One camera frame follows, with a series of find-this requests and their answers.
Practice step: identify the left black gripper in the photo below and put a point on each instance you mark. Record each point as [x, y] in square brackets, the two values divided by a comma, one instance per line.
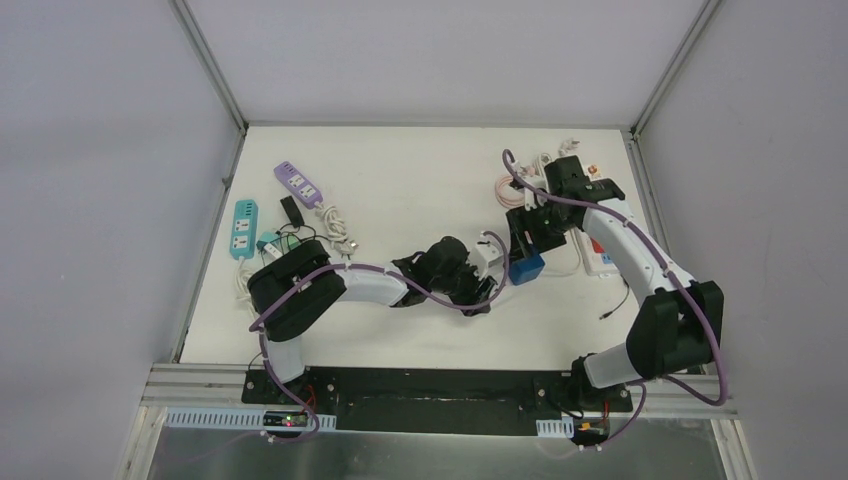
[473, 288]

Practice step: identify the teal power strip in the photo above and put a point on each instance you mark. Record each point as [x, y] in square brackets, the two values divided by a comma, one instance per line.
[244, 230]

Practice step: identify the teal charger block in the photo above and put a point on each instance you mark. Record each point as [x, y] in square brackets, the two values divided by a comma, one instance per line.
[267, 241]

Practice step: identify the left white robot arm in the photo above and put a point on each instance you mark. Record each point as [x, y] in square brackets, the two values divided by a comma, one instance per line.
[290, 294]

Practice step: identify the white multi-plug adapter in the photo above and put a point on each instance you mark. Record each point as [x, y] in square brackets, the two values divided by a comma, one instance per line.
[271, 250]

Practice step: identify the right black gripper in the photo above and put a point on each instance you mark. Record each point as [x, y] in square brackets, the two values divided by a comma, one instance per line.
[520, 220]

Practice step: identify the dark blue cube adapter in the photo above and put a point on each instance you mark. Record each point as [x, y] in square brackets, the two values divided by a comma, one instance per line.
[527, 269]

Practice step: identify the black charger brick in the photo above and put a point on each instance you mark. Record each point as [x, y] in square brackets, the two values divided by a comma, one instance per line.
[292, 212]

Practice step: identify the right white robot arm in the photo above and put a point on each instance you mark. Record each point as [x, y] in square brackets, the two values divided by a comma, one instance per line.
[678, 324]

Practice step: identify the white long power strip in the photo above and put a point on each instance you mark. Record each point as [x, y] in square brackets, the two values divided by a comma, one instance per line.
[595, 260]

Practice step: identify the purple power strip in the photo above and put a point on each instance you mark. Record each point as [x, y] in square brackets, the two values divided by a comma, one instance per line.
[298, 185]

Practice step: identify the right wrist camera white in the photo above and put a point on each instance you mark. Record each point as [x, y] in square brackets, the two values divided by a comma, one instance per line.
[531, 200]

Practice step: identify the white cube adapter orange sticker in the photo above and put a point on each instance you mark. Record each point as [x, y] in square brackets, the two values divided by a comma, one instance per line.
[593, 172]

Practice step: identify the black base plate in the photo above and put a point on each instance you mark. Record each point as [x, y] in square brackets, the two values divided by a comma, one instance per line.
[438, 401]

